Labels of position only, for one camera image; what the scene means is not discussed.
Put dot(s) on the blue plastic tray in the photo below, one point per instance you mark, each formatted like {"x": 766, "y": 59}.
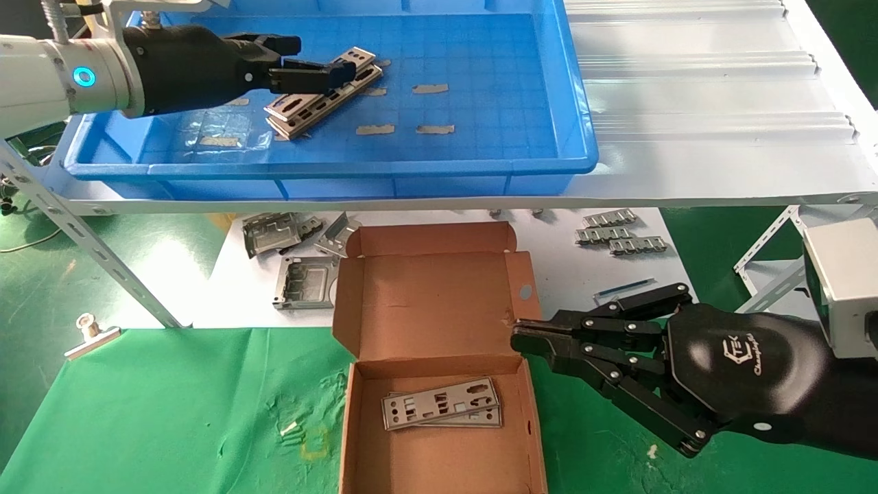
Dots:
{"x": 480, "y": 103}

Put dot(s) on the dark thin rod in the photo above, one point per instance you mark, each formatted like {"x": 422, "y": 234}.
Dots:
{"x": 624, "y": 288}

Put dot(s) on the white metal shelf board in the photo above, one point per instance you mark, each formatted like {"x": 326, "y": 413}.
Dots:
{"x": 686, "y": 137}

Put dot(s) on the clear tape patch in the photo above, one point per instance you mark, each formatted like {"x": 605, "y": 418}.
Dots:
{"x": 233, "y": 127}

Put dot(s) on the small metal clips group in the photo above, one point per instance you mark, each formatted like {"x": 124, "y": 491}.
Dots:
{"x": 638, "y": 245}

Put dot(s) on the green table cloth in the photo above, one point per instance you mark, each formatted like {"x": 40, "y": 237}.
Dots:
{"x": 171, "y": 412}

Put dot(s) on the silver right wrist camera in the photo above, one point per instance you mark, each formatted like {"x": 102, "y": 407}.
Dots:
{"x": 850, "y": 288}

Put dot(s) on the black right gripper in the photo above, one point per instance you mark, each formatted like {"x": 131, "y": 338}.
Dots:
{"x": 754, "y": 370}

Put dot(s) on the notched metal strip part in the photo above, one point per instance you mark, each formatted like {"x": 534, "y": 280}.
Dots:
{"x": 609, "y": 218}
{"x": 603, "y": 234}

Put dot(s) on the grey bent metal bracket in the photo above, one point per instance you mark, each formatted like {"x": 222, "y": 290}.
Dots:
{"x": 336, "y": 237}
{"x": 271, "y": 233}

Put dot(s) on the open brown cardboard box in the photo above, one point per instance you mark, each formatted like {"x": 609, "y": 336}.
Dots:
{"x": 425, "y": 302}

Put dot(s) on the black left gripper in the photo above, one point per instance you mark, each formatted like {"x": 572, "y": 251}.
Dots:
{"x": 185, "y": 68}

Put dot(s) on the white slotted shelf upright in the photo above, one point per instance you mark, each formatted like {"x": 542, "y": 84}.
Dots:
{"x": 768, "y": 261}
{"x": 89, "y": 240}

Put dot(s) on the grey metal frame plate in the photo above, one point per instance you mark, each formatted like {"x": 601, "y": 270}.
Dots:
{"x": 302, "y": 285}

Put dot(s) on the silver binder clip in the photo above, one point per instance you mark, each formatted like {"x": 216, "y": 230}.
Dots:
{"x": 89, "y": 336}

